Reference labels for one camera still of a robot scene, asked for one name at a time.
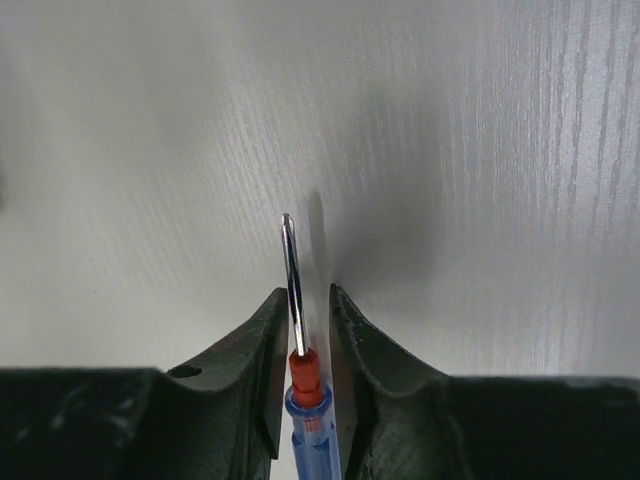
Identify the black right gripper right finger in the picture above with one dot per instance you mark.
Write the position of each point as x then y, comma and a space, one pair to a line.
400, 418

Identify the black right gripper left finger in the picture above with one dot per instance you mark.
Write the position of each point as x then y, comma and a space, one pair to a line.
215, 416

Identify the blue handle screwdriver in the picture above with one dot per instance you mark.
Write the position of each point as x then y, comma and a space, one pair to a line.
309, 399

